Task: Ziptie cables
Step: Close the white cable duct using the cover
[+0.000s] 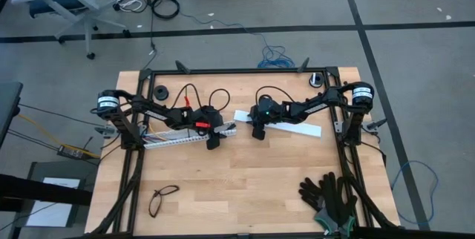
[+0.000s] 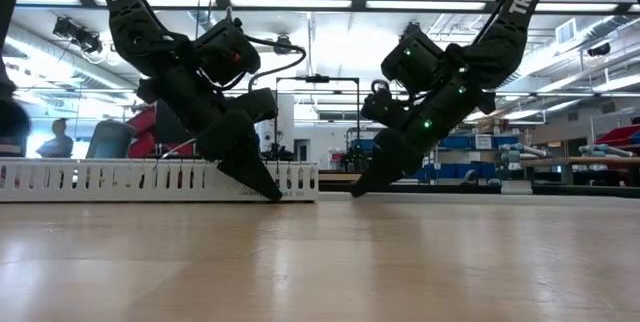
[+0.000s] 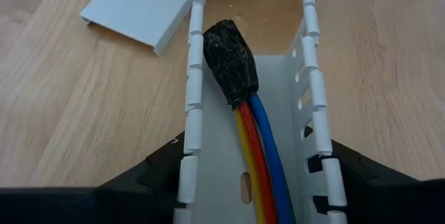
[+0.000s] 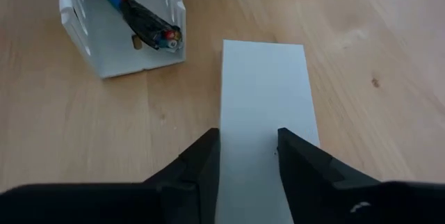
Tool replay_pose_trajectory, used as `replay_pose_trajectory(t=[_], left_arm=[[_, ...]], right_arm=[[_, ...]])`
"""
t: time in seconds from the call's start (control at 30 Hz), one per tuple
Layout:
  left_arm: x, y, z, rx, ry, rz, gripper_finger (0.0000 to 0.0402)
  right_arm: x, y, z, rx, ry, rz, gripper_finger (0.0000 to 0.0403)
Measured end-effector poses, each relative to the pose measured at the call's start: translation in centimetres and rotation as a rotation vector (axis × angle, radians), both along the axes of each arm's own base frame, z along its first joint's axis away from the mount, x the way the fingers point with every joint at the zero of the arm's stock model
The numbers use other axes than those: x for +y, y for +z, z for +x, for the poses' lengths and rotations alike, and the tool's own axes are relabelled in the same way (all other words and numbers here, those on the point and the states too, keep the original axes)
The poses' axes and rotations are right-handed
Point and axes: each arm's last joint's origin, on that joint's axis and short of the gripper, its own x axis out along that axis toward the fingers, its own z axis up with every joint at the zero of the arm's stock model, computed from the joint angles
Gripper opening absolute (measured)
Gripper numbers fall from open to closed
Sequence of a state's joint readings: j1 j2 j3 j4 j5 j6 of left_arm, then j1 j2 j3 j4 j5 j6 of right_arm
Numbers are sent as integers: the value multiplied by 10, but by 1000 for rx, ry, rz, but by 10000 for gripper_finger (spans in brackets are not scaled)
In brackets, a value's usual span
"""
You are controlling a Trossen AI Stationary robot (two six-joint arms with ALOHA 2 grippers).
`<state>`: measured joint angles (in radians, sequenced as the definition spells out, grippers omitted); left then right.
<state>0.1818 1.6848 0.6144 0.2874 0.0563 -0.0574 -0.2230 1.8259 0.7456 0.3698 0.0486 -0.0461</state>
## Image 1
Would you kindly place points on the black tape roll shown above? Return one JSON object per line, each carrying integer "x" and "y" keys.
{"x": 156, "y": 93}
{"x": 322, "y": 80}

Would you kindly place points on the black desk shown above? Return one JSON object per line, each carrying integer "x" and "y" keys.
{"x": 9, "y": 109}

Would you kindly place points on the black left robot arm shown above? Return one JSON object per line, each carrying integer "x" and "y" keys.
{"x": 156, "y": 113}

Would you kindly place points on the grey cabinet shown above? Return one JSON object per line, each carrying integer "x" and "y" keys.
{"x": 89, "y": 172}

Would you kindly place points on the black beam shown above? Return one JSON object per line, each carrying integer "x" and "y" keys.
{"x": 44, "y": 190}

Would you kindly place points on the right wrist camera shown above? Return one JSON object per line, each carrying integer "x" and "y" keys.
{"x": 266, "y": 101}

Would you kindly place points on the white paper sheet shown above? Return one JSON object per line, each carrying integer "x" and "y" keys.
{"x": 52, "y": 215}

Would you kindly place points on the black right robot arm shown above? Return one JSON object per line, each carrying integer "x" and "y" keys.
{"x": 315, "y": 107}

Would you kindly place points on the black work glove grey cuff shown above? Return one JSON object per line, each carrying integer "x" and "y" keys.
{"x": 339, "y": 202}
{"x": 310, "y": 194}

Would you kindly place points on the white raceway cover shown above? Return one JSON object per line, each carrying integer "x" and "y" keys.
{"x": 297, "y": 127}

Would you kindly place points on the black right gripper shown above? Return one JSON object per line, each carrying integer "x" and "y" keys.
{"x": 258, "y": 120}

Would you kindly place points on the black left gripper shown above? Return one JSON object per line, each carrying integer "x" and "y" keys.
{"x": 211, "y": 120}

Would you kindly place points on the black safety glasses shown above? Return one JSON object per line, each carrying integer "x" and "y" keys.
{"x": 155, "y": 203}

